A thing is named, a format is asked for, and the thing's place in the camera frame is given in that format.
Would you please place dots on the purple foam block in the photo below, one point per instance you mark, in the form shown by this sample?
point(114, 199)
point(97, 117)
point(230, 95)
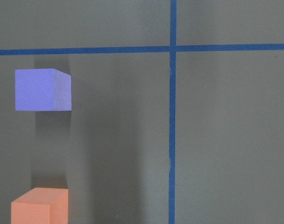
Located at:
point(42, 90)

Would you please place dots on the orange foam block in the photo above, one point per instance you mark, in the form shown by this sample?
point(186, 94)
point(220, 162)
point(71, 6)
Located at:
point(41, 206)

